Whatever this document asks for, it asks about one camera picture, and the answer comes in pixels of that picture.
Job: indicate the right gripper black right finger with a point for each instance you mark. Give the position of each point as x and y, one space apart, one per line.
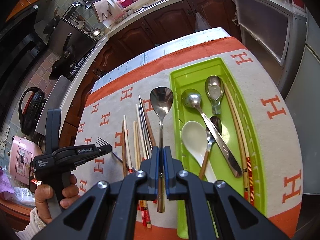
196 194

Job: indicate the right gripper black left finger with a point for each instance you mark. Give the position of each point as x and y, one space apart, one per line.
124 196

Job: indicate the white ceramic soup spoon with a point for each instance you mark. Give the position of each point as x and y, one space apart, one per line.
194 139

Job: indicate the bamboo chopstick dark band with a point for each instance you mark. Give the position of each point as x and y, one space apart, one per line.
241 145

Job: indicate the wooden handled steel spoon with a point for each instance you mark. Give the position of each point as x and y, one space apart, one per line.
206 169

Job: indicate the large round steel spoon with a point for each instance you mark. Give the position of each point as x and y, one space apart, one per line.
192 98

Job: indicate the small steel spoon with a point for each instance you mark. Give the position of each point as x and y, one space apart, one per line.
161 99

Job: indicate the long steel serving spoon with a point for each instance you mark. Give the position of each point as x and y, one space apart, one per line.
214 89

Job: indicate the white sleeve left forearm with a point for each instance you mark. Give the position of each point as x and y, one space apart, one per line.
36 224

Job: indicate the dark wooden kitchen cabinets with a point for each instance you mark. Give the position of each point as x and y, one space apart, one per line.
156 28

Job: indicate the white kitchen countertop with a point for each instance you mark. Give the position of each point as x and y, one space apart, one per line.
69 96

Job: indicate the pink rice cooker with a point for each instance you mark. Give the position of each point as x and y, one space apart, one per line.
21 155

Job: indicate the pale bamboo chopstick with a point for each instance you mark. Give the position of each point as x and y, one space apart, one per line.
137 160
146 205

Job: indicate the stainless steel chopstick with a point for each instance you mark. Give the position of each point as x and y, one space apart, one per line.
147 139

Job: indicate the long brown wooden chopstick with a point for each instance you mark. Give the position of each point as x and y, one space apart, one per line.
148 125

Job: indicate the green plastic utensil tray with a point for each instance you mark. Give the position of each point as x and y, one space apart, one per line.
194 77

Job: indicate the black electric kettle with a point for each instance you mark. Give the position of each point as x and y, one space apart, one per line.
30 115

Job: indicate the orange beige H-pattern cloth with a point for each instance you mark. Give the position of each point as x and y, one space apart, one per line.
117 94

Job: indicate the black wok pan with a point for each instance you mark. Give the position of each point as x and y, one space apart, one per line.
66 65

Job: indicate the grey refrigerator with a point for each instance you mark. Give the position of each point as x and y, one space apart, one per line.
303 104

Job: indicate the grey glass door cabinet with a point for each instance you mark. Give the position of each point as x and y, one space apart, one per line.
274 31

